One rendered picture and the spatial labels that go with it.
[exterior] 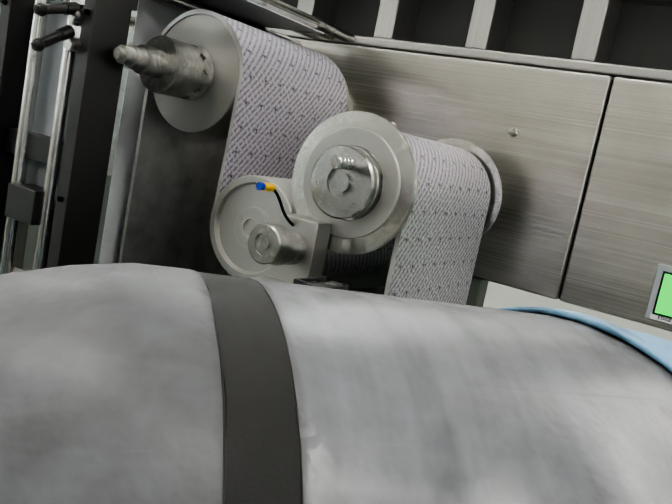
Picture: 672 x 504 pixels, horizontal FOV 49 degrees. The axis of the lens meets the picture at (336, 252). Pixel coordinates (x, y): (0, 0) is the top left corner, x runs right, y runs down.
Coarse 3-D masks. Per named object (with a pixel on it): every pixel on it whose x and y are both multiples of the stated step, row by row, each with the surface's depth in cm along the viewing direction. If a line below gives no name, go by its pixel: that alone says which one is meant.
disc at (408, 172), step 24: (336, 120) 77; (360, 120) 75; (384, 120) 74; (312, 144) 78; (408, 144) 73; (408, 168) 73; (408, 192) 73; (408, 216) 73; (336, 240) 77; (360, 240) 76; (384, 240) 74
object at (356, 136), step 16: (352, 128) 76; (320, 144) 78; (336, 144) 77; (352, 144) 76; (368, 144) 75; (384, 144) 74; (384, 160) 74; (304, 176) 79; (384, 176) 74; (304, 192) 79; (384, 192) 74; (384, 208) 74; (336, 224) 77; (352, 224) 76; (368, 224) 75
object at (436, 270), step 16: (416, 240) 78; (432, 240) 82; (448, 240) 86; (464, 240) 90; (480, 240) 95; (400, 256) 76; (416, 256) 79; (432, 256) 83; (448, 256) 87; (464, 256) 91; (400, 272) 77; (416, 272) 80; (432, 272) 84; (448, 272) 88; (464, 272) 93; (400, 288) 78; (416, 288) 81; (432, 288) 85; (448, 288) 89; (464, 288) 94; (464, 304) 95
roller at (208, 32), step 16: (192, 16) 88; (208, 16) 87; (176, 32) 90; (192, 32) 88; (208, 32) 87; (224, 32) 86; (208, 48) 87; (224, 48) 86; (224, 64) 86; (224, 80) 86; (160, 96) 91; (208, 96) 87; (224, 96) 86; (176, 112) 90; (192, 112) 89; (208, 112) 87; (224, 112) 86; (192, 128) 89; (208, 128) 88; (224, 128) 89
